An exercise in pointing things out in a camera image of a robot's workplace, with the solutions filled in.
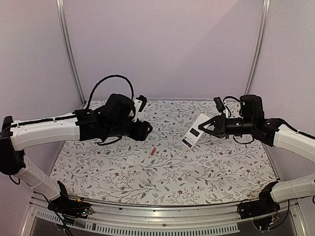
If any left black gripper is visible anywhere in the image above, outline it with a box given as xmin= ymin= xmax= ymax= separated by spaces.
xmin=105 ymin=118 xmax=153 ymax=141

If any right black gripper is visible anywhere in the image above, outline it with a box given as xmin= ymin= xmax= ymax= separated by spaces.
xmin=199 ymin=113 xmax=255 ymax=139

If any white red remote control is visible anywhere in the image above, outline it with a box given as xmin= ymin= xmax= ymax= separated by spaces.
xmin=181 ymin=114 xmax=210 ymax=149

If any white battery cover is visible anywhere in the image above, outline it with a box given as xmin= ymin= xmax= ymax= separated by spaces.
xmin=126 ymin=156 xmax=136 ymax=165

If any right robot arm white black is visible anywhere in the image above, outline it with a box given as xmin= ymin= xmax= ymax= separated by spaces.
xmin=198 ymin=94 xmax=315 ymax=214

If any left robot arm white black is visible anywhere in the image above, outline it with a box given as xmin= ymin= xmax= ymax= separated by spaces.
xmin=0 ymin=93 xmax=153 ymax=213

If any floral patterned table mat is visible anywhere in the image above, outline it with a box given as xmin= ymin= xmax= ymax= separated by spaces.
xmin=50 ymin=101 xmax=278 ymax=206

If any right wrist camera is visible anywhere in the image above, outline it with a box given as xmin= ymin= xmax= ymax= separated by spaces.
xmin=214 ymin=97 xmax=231 ymax=118

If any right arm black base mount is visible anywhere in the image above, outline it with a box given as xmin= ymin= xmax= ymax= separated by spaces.
xmin=237 ymin=181 xmax=280 ymax=219

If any front aluminium rail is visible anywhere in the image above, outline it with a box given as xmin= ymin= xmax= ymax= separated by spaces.
xmin=21 ymin=193 xmax=310 ymax=236

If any right aluminium frame post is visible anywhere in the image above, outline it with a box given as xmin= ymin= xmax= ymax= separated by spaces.
xmin=244 ymin=0 xmax=271 ymax=95

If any aluminium frame post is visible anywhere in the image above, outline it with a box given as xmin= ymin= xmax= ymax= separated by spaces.
xmin=56 ymin=0 xmax=86 ymax=104
xmin=244 ymin=0 xmax=271 ymax=95

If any left aluminium frame post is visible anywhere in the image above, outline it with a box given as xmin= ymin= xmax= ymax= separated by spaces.
xmin=56 ymin=0 xmax=86 ymax=104

